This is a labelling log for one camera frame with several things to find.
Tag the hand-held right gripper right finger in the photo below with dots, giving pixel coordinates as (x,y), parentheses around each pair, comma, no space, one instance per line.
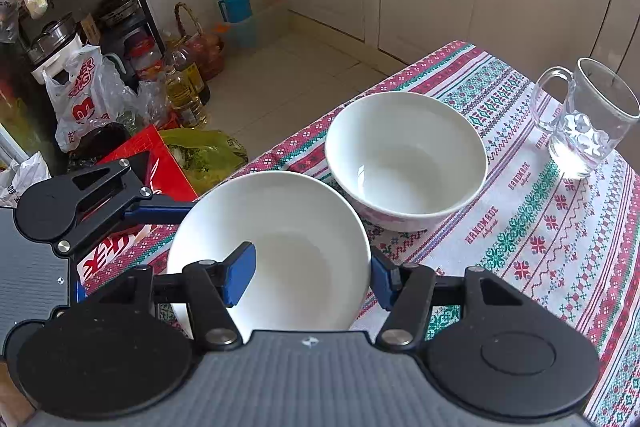
(382,282)

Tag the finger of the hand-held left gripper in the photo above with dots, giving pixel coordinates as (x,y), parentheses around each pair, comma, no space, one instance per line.
(160,212)

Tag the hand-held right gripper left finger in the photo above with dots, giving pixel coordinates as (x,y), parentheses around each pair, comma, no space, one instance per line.
(240,272)

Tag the white bowl with faint print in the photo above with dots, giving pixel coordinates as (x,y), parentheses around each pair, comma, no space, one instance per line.
(300,257)

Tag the red gift box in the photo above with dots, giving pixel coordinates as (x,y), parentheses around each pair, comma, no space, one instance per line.
(165,172)

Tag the green plastic bag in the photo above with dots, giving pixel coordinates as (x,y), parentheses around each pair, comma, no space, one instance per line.
(210,157)

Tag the cooking oil bottle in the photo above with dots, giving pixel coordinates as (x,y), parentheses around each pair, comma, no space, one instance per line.
(187,62)
(185,102)

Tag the white bowl with pink flowers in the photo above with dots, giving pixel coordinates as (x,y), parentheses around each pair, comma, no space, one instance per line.
(405,157)

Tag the white plastic bag red print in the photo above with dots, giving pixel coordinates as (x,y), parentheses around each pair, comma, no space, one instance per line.
(80,102)

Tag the red lid jar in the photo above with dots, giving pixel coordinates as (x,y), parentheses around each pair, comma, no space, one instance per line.
(145,62)

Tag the patterned red green tablecloth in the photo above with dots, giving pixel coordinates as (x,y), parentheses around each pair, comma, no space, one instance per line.
(525,232)

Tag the wicker basket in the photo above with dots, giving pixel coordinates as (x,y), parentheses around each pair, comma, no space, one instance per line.
(210,52)

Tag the steel pot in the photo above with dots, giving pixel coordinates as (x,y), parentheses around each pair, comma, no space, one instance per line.
(50,39)

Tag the black metal rack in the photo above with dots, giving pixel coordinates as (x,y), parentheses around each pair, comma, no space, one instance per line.
(148,7)

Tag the dark lidded pot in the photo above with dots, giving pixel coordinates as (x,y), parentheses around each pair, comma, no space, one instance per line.
(117,7)

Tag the blue thermos jug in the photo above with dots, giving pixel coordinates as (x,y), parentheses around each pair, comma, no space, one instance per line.
(240,7)

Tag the clear glass mug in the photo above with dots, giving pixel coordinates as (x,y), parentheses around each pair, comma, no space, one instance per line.
(585,132)

